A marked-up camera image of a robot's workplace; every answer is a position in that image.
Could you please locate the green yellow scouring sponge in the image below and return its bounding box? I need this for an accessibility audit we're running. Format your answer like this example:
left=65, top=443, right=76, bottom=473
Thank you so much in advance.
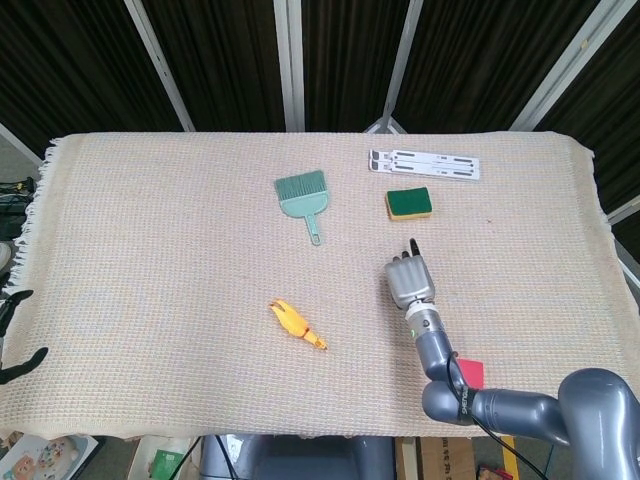
left=384, top=186, right=434, bottom=223

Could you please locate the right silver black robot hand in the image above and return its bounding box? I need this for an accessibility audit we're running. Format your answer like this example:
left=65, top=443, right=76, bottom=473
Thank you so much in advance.
left=383, top=238, right=435, bottom=311

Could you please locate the colourful cartoon picture box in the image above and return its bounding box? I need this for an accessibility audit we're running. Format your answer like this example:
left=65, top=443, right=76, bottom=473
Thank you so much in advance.
left=0, top=433, right=100, bottom=480

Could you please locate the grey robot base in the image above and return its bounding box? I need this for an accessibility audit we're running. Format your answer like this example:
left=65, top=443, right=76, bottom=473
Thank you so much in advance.
left=199, top=433, right=399, bottom=480

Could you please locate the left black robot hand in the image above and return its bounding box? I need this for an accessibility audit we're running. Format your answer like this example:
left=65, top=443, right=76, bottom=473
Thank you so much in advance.
left=0, top=289, right=50, bottom=386

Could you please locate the yellow rubber chicken toy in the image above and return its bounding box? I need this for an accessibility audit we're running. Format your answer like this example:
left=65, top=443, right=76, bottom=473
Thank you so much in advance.
left=268, top=298, right=329, bottom=352

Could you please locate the green packet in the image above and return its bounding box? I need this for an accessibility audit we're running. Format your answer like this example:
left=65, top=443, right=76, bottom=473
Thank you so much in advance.
left=149, top=448, right=187, bottom=480

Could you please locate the brown cardboard box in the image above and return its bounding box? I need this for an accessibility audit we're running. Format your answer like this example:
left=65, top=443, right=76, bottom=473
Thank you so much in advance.
left=394, top=436, right=479, bottom=480

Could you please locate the black equipment with cables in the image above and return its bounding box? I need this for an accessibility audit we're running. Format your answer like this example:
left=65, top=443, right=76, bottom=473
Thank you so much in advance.
left=0, top=177, right=39, bottom=241

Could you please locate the white metal frame post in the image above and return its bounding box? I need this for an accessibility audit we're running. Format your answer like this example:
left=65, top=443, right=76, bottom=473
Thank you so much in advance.
left=364, top=0, right=426, bottom=134
left=0, top=122, right=44, bottom=166
left=509, top=0, right=632, bottom=132
left=606, top=196, right=640, bottom=226
left=124, top=0, right=196, bottom=132
left=273, top=0, right=306, bottom=132

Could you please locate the beige woven fringed tablecloth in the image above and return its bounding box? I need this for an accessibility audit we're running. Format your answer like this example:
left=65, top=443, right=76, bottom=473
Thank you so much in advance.
left=0, top=130, right=640, bottom=444

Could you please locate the pink foam cube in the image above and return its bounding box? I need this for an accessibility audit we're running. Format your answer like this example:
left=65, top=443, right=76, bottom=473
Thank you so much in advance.
left=455, top=357, right=486, bottom=391

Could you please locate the white folding laptop stand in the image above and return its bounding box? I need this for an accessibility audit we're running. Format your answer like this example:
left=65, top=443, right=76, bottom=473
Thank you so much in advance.
left=368, top=148, right=482, bottom=182

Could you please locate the black cable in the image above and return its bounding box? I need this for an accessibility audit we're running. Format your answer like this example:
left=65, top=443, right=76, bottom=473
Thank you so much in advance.
left=213, top=434, right=237, bottom=480

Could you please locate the teal plastic hand brush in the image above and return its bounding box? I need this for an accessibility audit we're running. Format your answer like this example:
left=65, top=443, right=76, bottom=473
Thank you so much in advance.
left=273, top=170, right=326, bottom=247

